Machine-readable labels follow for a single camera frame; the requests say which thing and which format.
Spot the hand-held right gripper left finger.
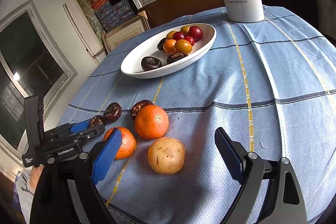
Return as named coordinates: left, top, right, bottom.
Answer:
left=29, top=127, right=123, bottom=224

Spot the yellow round pear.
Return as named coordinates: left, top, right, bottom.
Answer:
left=147, top=137, right=186, bottom=175

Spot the stack of blue patterned boxes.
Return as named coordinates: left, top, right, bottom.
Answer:
left=94, top=0, right=135, bottom=31

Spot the white window frame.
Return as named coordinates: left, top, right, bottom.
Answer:
left=0, top=0, right=78, bottom=180

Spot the white moulding strip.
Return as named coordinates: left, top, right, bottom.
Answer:
left=63, top=3, right=105, bottom=56

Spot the dark red plum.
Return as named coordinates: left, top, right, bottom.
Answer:
left=188, top=26, right=203, bottom=42

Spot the blue checked tablecloth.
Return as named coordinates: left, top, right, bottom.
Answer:
left=56, top=5, right=336, bottom=224

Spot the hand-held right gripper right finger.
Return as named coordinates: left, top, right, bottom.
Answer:
left=214, top=127, right=307, bottom=224

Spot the large orange tangerine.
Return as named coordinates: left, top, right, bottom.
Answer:
left=134, top=105, right=169, bottom=140

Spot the person's left forearm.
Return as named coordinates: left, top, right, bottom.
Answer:
left=14, top=165, right=45, bottom=222

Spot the white oval plate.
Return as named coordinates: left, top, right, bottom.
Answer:
left=120, top=23, right=217, bottom=79

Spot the grey marble slab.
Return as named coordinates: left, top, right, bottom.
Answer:
left=76, top=0, right=105, bottom=33

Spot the smooth round orange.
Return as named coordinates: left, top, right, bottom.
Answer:
left=163, top=39, right=177, bottom=54
left=174, top=39, right=193, bottom=54

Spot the orange-red patterned box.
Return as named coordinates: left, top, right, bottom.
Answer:
left=91, top=0, right=116, bottom=10

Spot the light wooden picture frame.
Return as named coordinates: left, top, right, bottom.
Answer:
left=102, top=11, right=151, bottom=55

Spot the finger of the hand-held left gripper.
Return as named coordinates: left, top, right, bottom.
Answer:
left=52, top=126, right=106, bottom=151
left=45, top=119, right=93, bottom=139

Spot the brown wooden board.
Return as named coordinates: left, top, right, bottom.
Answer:
left=144, top=0, right=226, bottom=29

